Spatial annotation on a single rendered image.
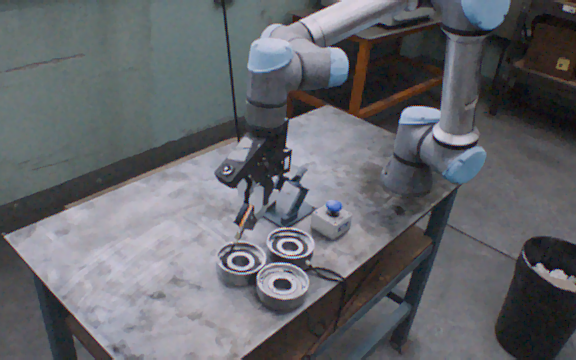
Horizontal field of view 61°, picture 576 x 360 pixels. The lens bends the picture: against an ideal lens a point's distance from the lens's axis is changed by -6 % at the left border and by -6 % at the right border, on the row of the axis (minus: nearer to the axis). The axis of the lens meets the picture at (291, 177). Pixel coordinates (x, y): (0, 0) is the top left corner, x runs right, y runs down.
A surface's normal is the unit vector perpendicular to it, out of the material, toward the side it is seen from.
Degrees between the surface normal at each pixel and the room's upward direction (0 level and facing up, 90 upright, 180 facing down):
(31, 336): 0
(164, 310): 0
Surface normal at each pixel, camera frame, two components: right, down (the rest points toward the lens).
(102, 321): 0.11, -0.85
